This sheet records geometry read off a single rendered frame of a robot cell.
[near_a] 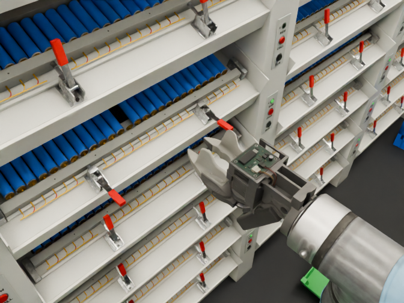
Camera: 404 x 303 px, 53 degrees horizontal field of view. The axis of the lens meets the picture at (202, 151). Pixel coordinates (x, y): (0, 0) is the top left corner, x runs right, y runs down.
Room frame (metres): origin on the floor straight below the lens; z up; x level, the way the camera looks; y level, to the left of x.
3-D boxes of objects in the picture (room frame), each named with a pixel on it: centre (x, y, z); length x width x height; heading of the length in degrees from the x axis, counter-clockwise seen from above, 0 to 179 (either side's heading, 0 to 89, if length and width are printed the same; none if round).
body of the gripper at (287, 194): (0.37, -0.10, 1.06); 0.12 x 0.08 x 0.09; 45
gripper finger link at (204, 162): (0.43, -0.01, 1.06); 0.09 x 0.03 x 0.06; 53
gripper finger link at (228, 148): (0.47, -0.04, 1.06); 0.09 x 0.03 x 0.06; 37
